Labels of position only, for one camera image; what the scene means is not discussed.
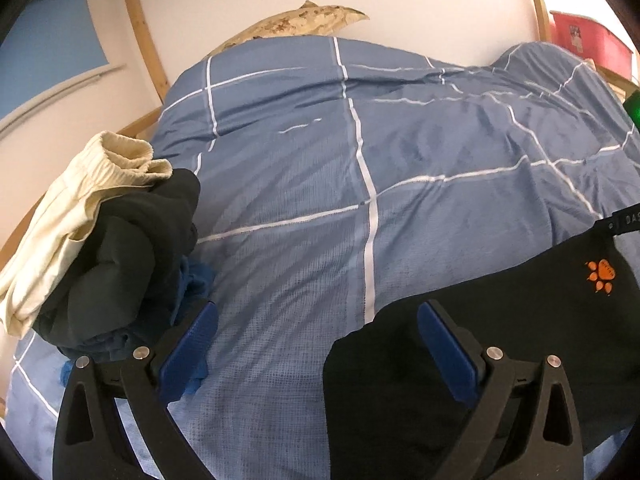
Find red plastic box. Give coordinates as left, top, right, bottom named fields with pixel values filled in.
left=549, top=10, right=636, bottom=81

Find blue cloth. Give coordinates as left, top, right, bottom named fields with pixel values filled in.
left=60, top=255, right=218, bottom=397

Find beige patterned pillow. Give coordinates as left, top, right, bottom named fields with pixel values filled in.
left=204, top=0, right=370, bottom=59

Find dark green garment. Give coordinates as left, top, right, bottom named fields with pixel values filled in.
left=32, top=168, right=202, bottom=364

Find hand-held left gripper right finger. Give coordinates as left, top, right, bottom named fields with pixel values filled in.
left=416, top=300, right=584, bottom=480

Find cream ribbed pants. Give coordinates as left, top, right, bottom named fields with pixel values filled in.
left=0, top=131, right=173, bottom=337

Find blue wall panel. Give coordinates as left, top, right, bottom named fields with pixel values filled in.
left=0, top=0, right=109, bottom=116

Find black pants with orange paw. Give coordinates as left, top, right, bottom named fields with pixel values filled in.
left=322, top=205, right=640, bottom=480

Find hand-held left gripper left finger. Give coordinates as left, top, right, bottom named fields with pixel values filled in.
left=52, top=299, right=220, bottom=480

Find wooden bed frame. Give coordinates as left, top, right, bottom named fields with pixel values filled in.
left=0, top=0, right=636, bottom=271

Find blue checked duvet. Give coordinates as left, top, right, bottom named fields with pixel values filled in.
left=5, top=35, right=640, bottom=480

